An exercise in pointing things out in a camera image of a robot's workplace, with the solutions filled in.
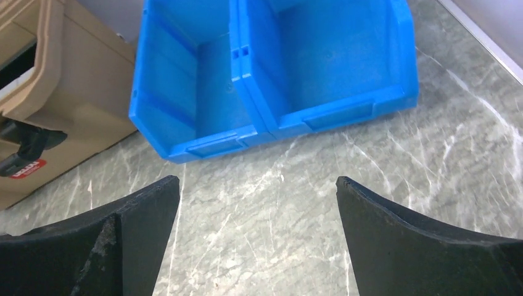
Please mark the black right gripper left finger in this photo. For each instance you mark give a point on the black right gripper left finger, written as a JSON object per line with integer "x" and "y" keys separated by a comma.
{"x": 114, "y": 249}

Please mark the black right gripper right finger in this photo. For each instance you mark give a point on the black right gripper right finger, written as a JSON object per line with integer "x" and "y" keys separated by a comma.
{"x": 397, "y": 251}

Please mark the blue bin left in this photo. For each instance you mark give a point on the blue bin left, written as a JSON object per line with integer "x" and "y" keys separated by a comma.
{"x": 188, "y": 99}

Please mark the blue bin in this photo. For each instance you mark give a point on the blue bin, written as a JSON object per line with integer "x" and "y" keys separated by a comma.
{"x": 188, "y": 99}
{"x": 308, "y": 66}

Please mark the tan tool case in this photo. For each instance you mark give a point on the tan tool case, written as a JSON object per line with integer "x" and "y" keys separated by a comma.
{"x": 66, "y": 82}

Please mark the blue bin right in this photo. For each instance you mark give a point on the blue bin right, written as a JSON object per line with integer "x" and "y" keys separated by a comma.
{"x": 308, "y": 66}

